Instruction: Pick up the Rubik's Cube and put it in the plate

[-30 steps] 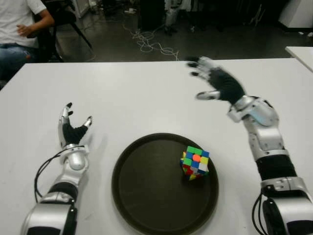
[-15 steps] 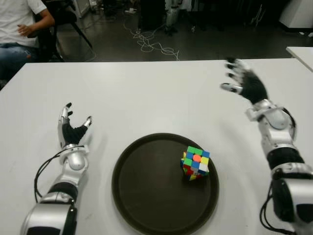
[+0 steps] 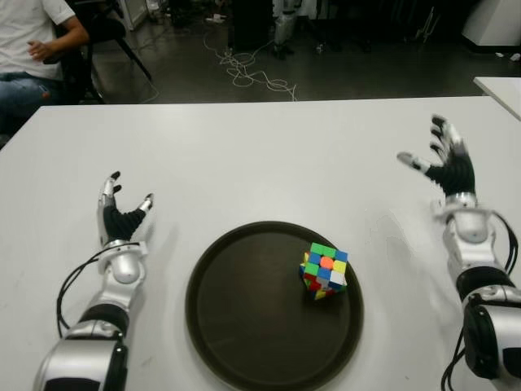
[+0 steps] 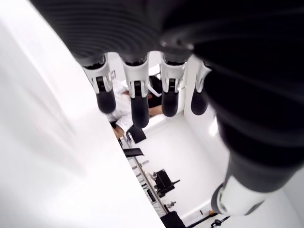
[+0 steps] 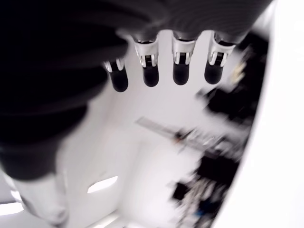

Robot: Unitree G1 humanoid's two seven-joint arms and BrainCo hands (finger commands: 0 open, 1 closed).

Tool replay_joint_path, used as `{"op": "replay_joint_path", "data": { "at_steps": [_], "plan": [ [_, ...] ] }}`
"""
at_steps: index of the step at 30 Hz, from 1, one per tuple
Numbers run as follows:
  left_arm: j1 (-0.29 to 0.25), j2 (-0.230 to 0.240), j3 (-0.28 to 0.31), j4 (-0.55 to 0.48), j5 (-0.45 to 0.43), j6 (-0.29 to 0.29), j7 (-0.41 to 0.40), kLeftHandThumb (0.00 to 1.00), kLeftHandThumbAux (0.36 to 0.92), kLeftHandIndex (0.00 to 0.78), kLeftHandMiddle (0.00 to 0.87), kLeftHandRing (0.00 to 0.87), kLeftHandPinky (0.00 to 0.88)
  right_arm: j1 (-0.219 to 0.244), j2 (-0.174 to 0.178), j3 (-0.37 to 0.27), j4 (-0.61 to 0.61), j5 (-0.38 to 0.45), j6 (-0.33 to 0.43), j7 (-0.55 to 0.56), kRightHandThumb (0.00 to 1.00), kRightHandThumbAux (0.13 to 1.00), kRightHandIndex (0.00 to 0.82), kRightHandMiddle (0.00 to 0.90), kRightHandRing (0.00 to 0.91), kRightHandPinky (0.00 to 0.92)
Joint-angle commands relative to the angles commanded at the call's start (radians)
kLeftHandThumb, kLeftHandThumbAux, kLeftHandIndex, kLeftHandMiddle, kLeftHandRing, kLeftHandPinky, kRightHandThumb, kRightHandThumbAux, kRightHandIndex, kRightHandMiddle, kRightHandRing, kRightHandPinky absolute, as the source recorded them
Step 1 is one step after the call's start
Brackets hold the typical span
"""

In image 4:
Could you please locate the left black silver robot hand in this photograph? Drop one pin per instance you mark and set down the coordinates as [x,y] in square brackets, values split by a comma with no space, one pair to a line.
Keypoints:
[213,47]

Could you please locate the seated person in white shirt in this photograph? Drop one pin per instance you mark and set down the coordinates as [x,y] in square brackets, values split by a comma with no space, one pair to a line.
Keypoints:
[122,114]

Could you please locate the black flat panel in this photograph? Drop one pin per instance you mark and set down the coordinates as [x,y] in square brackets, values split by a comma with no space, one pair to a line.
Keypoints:
[134,152]

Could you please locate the black clamp device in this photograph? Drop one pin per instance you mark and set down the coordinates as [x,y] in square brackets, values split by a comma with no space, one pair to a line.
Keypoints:
[164,181]

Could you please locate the black box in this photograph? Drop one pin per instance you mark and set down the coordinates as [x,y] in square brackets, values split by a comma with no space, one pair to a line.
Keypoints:
[171,219]

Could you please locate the metal shelf rail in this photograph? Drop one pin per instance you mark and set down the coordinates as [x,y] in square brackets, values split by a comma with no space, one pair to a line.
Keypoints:
[147,183]

